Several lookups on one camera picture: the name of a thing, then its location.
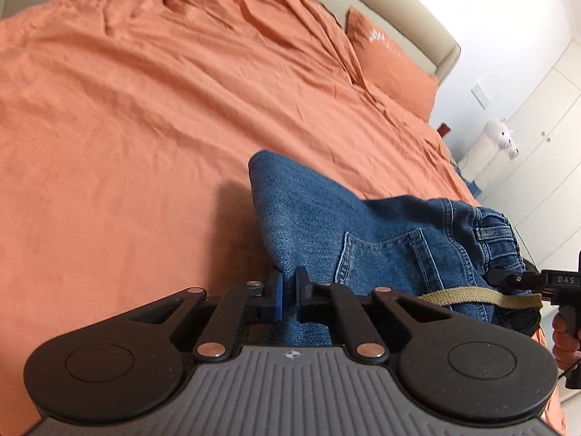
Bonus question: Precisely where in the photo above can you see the blue denim jeans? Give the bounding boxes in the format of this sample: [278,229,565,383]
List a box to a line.
[249,151,524,347]

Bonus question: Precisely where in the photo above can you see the person right hand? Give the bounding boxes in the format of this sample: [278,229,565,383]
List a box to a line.
[552,312,580,370]

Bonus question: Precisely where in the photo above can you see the white wardrobe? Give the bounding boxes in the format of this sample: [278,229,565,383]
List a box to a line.
[479,40,580,270]

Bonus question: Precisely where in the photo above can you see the white plush alpaca toy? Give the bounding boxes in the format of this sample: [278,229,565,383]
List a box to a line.
[457,119,520,182]

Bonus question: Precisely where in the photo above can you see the small red box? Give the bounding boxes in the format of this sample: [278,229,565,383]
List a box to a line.
[437,123,451,137]

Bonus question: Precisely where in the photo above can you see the orange bed duvet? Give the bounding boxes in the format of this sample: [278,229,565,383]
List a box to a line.
[0,0,568,436]

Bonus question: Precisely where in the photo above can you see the orange pillow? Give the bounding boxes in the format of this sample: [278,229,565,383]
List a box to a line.
[346,7,439,122]

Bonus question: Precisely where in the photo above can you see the olive webbing strap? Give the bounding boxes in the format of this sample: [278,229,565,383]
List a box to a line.
[415,287,544,310]

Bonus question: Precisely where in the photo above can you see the white wall switch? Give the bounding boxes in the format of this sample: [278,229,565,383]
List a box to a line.
[471,84,491,110]

